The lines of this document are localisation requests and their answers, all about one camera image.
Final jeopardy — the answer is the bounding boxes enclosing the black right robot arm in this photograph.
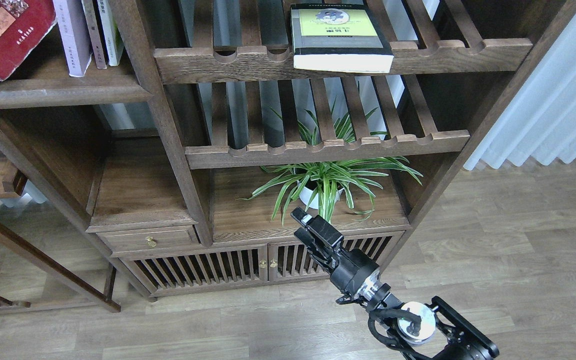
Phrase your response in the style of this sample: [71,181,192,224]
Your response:
[291,207,499,360]

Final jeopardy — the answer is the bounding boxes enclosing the white green upright book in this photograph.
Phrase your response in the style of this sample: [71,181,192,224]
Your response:
[97,0,125,67]

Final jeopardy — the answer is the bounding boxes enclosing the white sheer curtain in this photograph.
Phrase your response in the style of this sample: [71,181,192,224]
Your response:
[464,14,576,171]

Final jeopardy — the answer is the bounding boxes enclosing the yellow green black book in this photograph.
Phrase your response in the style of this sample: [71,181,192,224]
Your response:
[290,3,394,74]

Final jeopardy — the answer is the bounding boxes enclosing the pale lavender white book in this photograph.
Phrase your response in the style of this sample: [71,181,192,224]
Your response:
[53,0,93,78]

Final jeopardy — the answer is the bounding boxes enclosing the dark wooden bookshelf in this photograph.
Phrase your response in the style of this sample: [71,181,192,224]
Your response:
[0,0,576,299]

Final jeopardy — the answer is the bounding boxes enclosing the red paperback book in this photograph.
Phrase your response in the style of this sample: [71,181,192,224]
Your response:
[0,0,57,81]

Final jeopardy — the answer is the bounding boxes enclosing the green spider plant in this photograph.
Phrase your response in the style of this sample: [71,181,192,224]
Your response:
[239,97,424,226]

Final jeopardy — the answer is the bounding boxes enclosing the white plant pot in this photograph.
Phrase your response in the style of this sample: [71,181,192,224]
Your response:
[299,180,345,214]

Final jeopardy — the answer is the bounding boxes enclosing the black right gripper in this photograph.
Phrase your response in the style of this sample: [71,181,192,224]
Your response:
[290,207,382,298]

